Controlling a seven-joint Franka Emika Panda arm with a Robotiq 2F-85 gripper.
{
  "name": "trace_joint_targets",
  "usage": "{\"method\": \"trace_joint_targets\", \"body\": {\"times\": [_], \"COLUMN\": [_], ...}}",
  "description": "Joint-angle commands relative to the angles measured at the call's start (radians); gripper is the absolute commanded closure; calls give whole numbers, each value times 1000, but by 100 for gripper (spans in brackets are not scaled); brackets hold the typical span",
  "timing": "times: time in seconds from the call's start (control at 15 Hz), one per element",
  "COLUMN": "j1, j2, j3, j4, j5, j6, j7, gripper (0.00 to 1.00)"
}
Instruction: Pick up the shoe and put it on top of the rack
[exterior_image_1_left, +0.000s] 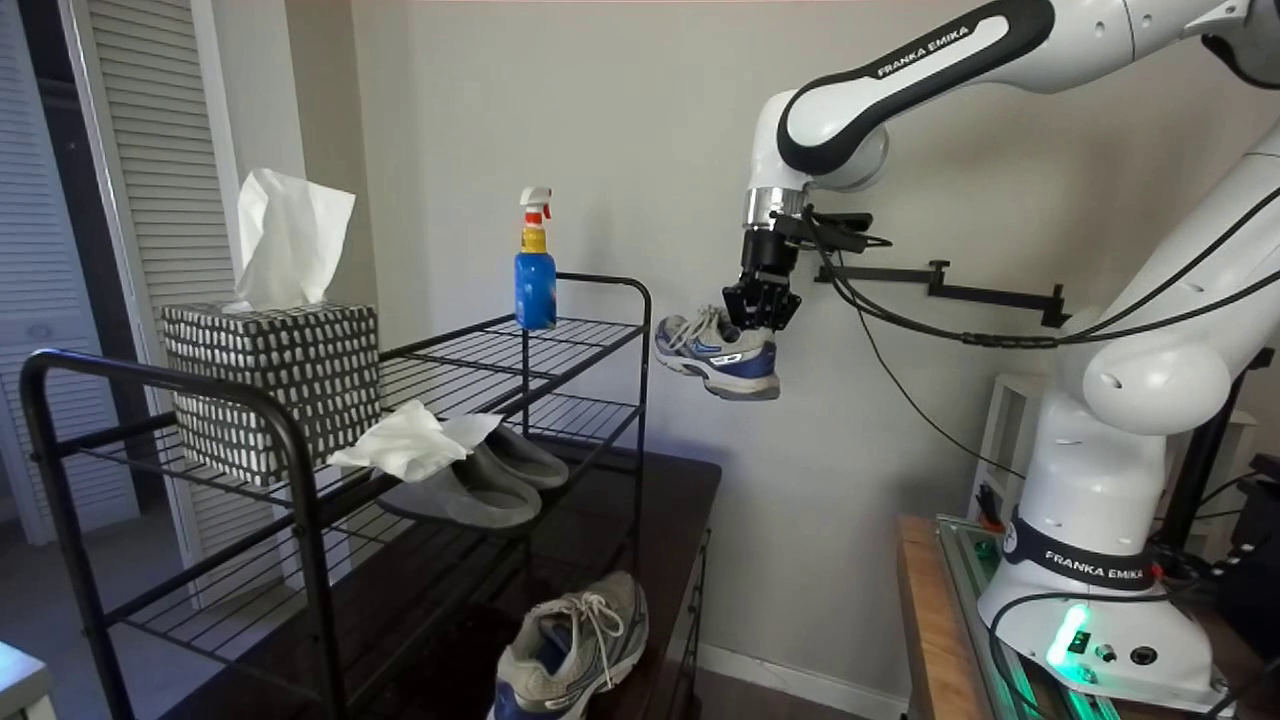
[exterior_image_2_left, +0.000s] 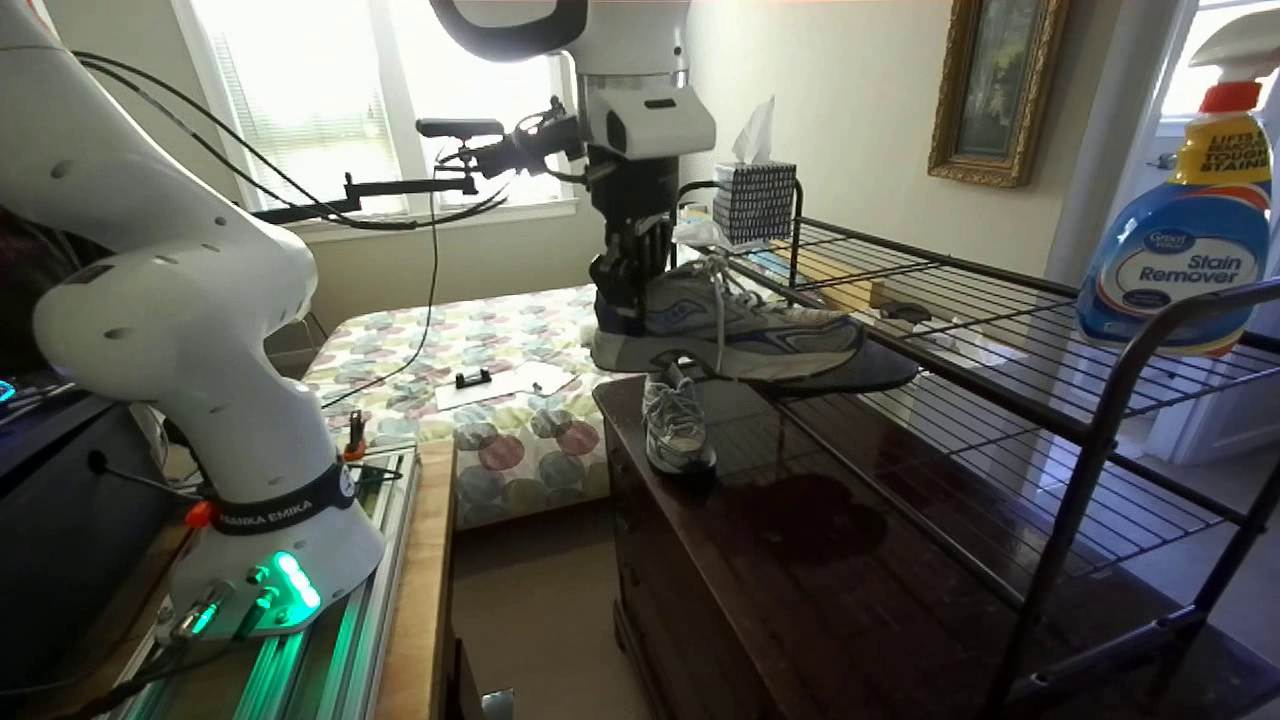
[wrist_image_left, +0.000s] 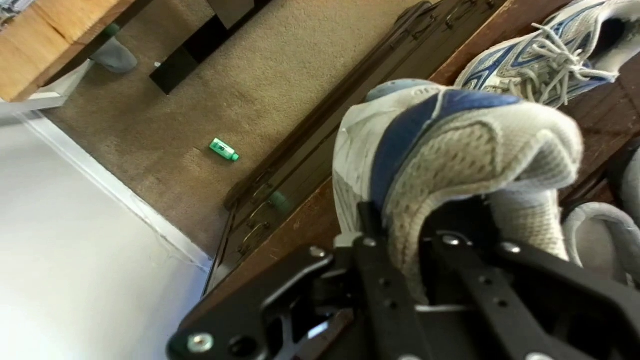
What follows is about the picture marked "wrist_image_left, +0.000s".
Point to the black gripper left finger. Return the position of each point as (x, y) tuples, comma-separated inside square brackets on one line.
[(372, 293)]

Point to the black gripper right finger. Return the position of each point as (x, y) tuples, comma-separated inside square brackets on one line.
[(532, 300)]

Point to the white blue sneaker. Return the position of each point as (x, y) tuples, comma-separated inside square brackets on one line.
[(553, 47), (452, 152)]

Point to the grey slipper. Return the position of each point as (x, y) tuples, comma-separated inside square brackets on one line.
[(601, 233), (632, 186)]

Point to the small green object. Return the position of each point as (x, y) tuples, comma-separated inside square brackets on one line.
[(222, 148)]

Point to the grey round object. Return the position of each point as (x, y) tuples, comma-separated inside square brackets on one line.
[(116, 57)]

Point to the light wooden table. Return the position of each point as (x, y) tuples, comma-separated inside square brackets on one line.
[(47, 41)]

